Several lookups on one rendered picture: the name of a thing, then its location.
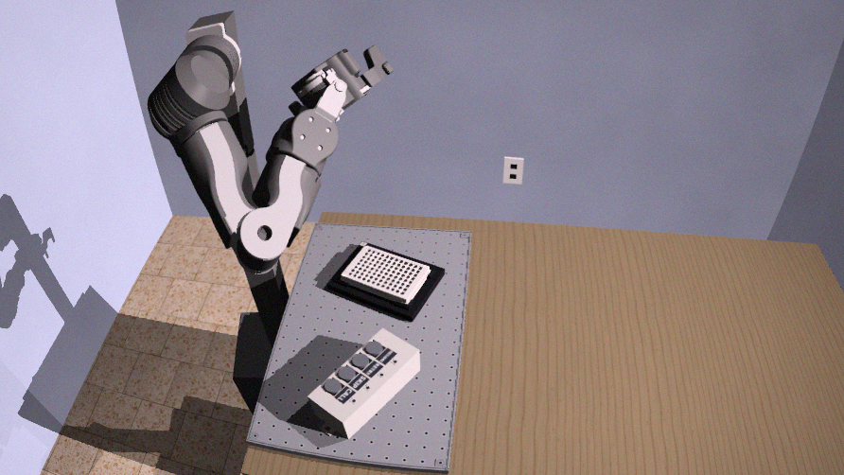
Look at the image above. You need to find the white push button panel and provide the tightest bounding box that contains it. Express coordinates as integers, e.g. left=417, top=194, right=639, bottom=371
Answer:
left=308, top=328, right=420, bottom=439

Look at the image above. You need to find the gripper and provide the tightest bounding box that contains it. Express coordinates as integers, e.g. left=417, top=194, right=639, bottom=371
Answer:
left=289, top=45, right=394, bottom=116

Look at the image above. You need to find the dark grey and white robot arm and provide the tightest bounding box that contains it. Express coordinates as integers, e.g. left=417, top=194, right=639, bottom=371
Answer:
left=148, top=23, right=354, bottom=274

